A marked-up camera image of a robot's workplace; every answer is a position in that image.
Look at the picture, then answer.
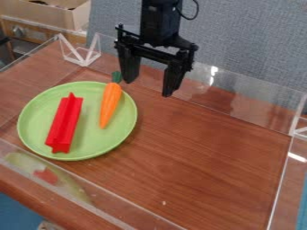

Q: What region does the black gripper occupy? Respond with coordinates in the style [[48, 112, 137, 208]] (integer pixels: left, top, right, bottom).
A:
[[113, 24, 199, 97]]

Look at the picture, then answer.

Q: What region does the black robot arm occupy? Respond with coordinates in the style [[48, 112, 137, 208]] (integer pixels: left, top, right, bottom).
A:
[[113, 0, 199, 97]]

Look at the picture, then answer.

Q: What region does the orange toy carrot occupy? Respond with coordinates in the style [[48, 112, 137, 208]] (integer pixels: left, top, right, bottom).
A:
[[100, 71, 122, 128]]

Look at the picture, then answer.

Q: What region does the cardboard box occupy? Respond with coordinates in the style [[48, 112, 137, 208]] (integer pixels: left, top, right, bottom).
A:
[[0, 0, 90, 31]]

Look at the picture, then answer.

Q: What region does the green round plate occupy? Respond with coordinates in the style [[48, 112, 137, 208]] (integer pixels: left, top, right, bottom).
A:
[[17, 81, 137, 161]]

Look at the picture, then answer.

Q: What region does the red star-shaped block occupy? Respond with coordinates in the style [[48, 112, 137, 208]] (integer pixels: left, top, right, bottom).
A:
[[44, 93, 82, 154]]

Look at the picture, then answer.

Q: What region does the wooden shelf unit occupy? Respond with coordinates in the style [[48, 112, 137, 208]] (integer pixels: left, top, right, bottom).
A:
[[0, 15, 88, 64]]

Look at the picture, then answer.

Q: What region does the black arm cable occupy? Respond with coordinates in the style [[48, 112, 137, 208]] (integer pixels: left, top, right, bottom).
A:
[[175, 0, 200, 22]]

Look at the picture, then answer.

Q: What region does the clear acrylic enclosure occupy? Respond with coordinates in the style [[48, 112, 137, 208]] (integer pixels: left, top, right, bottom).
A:
[[0, 37, 307, 230]]

